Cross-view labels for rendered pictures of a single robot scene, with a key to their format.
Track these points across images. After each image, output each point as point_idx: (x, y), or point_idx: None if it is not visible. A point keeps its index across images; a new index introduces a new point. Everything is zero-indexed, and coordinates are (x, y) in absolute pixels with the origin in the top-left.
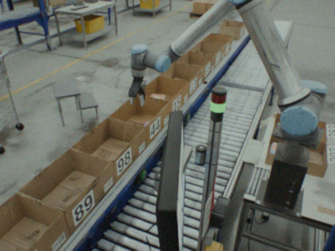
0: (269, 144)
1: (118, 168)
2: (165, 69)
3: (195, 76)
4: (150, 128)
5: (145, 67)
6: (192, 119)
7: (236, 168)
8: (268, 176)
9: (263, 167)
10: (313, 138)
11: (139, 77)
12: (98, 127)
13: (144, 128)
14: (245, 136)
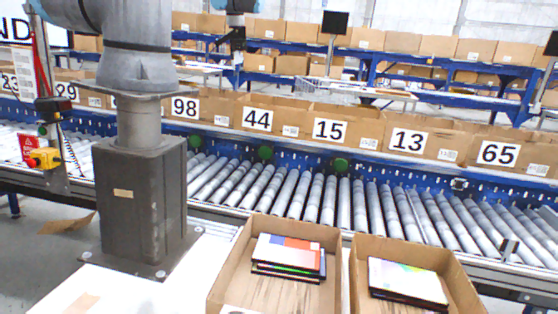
0: (286, 218)
1: (174, 106)
2: (217, 5)
3: (418, 129)
4: (243, 110)
5: (231, 13)
6: (356, 180)
7: (232, 208)
8: (209, 238)
9: (237, 235)
10: (95, 78)
11: (228, 26)
12: (232, 93)
13: (231, 99)
14: (340, 227)
